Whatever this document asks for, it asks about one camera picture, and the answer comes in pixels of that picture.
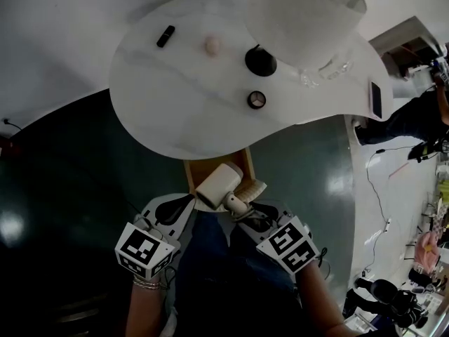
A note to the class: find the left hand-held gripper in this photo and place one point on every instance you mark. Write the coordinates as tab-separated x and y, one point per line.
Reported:
140	248

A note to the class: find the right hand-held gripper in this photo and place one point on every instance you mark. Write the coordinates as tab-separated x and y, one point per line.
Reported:
287	248

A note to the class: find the large wooden drawer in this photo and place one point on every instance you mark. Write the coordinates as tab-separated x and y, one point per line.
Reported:
196	174

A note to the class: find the white hair dryer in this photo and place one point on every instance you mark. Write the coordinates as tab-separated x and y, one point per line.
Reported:
217	184

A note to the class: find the person's left forearm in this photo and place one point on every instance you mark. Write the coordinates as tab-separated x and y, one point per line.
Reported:
145	311

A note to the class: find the person's right forearm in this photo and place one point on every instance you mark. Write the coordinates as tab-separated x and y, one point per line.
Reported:
319	300

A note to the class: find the person's blue jeans leg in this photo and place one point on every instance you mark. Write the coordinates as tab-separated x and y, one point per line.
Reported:
238	286

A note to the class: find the round black compact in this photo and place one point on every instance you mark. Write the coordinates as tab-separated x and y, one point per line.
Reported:
256	100

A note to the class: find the white power strip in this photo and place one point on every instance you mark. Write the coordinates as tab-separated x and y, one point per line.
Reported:
387	225

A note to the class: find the clear plastic water bottle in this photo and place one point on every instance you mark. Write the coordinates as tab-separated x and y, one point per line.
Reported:
329	74

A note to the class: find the black smartphone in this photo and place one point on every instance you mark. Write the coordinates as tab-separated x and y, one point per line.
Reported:
376	100

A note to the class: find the pink cloth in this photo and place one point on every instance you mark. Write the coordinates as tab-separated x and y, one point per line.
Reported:
428	249

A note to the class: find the pale pink makeup sponge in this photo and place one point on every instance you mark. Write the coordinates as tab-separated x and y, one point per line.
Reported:
212	44

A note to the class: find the black lipstick tube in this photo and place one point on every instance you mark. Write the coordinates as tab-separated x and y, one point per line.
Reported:
165	36

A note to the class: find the white shade table lamp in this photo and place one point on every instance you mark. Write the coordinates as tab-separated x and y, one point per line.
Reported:
301	23

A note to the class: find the wooden shelving unit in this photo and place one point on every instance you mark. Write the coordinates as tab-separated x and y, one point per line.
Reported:
403	44

